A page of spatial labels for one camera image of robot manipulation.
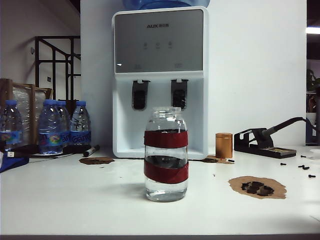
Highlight glass bottle with red belts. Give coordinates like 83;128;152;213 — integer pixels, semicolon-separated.
143;106;189;203

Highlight dark dispenser tap lever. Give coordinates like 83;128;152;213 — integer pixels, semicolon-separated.
131;79;152;111
170;78;189;111

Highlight clear plastic water bottle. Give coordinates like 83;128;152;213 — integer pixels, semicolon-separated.
0;99;25;152
56;100;72;148
70;100;92;147
38;99;63;155

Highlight white water dispenser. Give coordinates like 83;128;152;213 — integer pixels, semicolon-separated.
111;6;210;161

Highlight brown patch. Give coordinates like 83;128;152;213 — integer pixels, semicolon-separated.
78;156;116;166
202;154;235;165
228;175;288;200

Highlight golden cylindrical can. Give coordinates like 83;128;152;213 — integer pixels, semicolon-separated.
215;132;234;159

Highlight black marker pen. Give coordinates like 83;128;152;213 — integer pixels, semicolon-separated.
83;144;101;158

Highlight black soldering iron stand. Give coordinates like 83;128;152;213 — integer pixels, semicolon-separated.
234;127;298;159

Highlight black soldering iron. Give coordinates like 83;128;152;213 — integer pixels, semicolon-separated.
252;116;317;147

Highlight black stair railing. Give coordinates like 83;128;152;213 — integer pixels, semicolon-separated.
34;36;81;102

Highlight blue cloth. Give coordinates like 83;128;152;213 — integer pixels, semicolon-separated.
0;151;30;173

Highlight green potted plant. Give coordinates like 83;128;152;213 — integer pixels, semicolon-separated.
306;68;320;92

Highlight black USB hub with cable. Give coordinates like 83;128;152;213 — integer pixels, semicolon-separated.
6;145;88;159

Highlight plastic-wrapped wooden frame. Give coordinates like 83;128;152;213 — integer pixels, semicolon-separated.
0;77;54;148

